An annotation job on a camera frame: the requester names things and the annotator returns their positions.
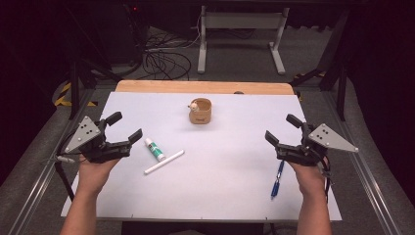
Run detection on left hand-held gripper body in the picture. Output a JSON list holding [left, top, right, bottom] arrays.
[[64, 116, 134, 165]]

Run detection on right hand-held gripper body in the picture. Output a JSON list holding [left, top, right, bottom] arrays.
[[274, 120, 360, 167]]

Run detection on green and white glue stick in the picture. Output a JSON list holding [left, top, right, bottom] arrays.
[[144, 137, 167, 163]]

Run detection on blue pen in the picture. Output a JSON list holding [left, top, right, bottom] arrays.
[[270, 160, 286, 200]]

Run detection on wooden bear pen holder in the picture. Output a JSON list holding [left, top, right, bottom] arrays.
[[187, 97, 213, 125]]

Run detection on person's left hand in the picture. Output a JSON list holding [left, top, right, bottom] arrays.
[[77, 155, 120, 197]]

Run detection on person's right hand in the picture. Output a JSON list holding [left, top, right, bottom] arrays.
[[287, 157, 329, 199]]

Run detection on black tripod stand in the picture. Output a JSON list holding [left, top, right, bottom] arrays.
[[289, 9, 352, 122], [53, 57, 124, 202]]

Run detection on yellow black hazard tape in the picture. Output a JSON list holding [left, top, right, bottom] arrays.
[[53, 81, 99, 108]]

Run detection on black equipment case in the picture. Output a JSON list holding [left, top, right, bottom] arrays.
[[106, 0, 150, 67]]

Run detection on white metal stand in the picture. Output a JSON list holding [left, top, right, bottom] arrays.
[[197, 4, 291, 76]]

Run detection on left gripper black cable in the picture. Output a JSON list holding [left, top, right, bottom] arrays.
[[40, 130, 82, 165]]

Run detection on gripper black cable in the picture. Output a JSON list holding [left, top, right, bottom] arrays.
[[40, 130, 82, 165], [317, 159, 335, 205]]

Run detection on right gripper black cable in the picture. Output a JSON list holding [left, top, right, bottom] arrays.
[[317, 159, 335, 205]]

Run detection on aluminium rail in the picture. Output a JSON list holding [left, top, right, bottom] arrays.
[[321, 87, 403, 235], [8, 87, 96, 235]]

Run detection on black floor cables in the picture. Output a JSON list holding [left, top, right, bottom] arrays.
[[140, 27, 201, 81]]

